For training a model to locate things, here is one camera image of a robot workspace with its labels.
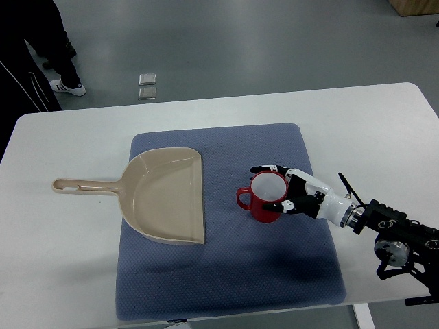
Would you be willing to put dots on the upper metal floor plate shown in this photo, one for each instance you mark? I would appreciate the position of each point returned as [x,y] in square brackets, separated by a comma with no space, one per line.
[147,79]

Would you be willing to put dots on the wooden box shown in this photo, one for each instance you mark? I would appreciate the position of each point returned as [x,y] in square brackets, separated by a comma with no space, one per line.
[414,7]

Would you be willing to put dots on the blue textured mat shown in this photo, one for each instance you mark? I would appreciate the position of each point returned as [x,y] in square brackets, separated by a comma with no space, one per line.
[244,266]

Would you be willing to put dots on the black table control panel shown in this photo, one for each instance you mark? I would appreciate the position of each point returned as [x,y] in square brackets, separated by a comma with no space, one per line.
[417,301]

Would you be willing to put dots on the white sneaker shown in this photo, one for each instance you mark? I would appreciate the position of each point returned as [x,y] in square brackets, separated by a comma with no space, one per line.
[59,87]

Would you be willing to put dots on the person in black clothes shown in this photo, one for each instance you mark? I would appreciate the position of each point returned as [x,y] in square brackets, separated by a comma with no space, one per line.
[24,87]

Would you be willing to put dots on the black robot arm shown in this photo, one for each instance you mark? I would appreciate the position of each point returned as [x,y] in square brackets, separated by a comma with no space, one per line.
[403,246]

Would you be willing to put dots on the red cup white inside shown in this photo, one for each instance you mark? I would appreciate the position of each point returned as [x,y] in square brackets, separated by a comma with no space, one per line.
[265,188]

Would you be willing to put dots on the lower metal floor plate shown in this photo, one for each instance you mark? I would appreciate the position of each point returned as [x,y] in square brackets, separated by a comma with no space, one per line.
[146,93]

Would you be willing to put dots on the beige plastic dustpan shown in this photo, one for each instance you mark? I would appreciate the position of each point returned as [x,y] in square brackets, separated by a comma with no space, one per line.
[160,194]

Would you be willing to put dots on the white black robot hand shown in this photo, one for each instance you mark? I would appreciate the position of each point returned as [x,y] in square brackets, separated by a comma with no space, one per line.
[312,197]

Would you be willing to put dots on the white table leg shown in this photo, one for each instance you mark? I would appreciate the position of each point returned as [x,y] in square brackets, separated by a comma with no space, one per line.
[363,316]

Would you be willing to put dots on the metal floor plate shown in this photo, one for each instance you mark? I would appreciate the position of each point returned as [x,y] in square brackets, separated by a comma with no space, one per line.
[147,79]
[146,93]

